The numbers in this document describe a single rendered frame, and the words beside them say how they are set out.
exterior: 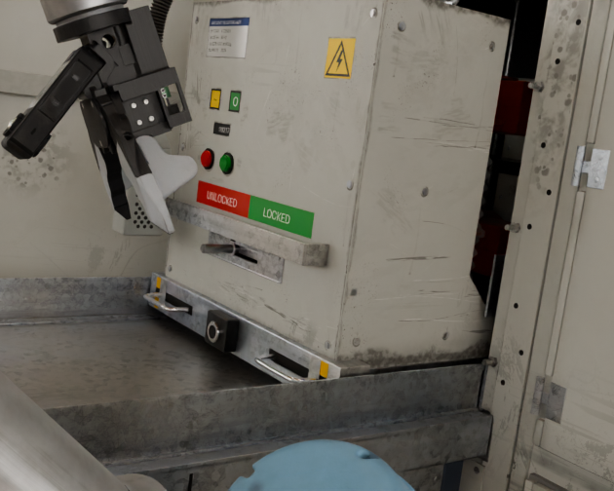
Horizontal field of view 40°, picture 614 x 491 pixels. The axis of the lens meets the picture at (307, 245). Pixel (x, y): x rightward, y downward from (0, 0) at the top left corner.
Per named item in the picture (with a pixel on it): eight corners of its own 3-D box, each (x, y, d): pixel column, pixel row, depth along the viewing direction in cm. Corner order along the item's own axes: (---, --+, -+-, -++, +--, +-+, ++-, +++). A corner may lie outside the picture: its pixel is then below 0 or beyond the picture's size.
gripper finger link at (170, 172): (221, 198, 74) (175, 117, 77) (160, 222, 72) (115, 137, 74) (218, 215, 77) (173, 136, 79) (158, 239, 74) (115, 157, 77)
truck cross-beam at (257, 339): (333, 413, 106) (340, 367, 105) (148, 304, 148) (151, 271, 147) (364, 409, 109) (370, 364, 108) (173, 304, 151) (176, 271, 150)
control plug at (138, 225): (123, 236, 134) (134, 125, 131) (110, 230, 137) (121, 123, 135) (167, 237, 138) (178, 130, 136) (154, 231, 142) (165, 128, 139)
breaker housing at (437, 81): (335, 373, 107) (390, -17, 100) (162, 283, 147) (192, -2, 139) (578, 349, 138) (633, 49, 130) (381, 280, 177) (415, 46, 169)
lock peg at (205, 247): (205, 257, 124) (208, 231, 123) (197, 254, 126) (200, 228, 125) (241, 257, 128) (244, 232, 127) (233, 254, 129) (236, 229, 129)
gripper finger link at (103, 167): (170, 204, 90) (162, 136, 83) (117, 223, 87) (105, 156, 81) (157, 186, 91) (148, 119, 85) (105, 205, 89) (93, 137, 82)
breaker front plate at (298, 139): (326, 372, 107) (379, -12, 100) (159, 283, 145) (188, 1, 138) (334, 371, 108) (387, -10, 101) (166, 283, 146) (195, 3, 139)
